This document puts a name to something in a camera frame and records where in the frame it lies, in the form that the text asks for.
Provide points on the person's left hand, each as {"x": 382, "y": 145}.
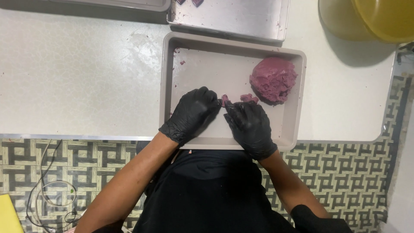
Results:
{"x": 190, "y": 116}

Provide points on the person's right hand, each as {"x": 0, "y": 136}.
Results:
{"x": 250, "y": 129}

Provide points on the person's left fingers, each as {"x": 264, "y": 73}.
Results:
{"x": 208, "y": 97}

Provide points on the person's right fingers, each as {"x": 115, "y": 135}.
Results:
{"x": 233, "y": 111}

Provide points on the small purple dough piece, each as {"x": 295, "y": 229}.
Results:
{"x": 223, "y": 99}

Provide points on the torn purple dough bit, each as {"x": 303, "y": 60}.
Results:
{"x": 249, "y": 97}

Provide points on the beige plastic tray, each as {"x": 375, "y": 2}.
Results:
{"x": 226, "y": 68}

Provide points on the large purple dough lump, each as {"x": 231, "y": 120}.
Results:
{"x": 273, "y": 79}

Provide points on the steel baking tray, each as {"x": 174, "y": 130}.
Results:
{"x": 229, "y": 16}

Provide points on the person's black clothing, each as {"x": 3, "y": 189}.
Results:
{"x": 213, "y": 197}

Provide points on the yellow plastic bucket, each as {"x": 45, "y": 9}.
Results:
{"x": 372, "y": 17}

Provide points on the yellow flat board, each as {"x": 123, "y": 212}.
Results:
{"x": 9, "y": 215}

